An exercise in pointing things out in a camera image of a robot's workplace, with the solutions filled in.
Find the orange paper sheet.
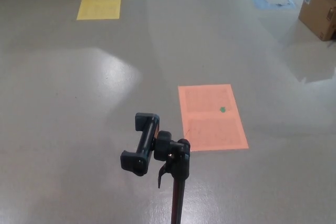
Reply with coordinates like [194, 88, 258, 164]
[177, 84, 249, 152]

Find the brown cardboard box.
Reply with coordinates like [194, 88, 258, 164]
[298, 0, 336, 42]

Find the yellow paper sheet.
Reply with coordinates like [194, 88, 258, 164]
[76, 0, 123, 20]

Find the black telescopic phone stand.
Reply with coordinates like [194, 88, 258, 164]
[120, 112, 192, 224]

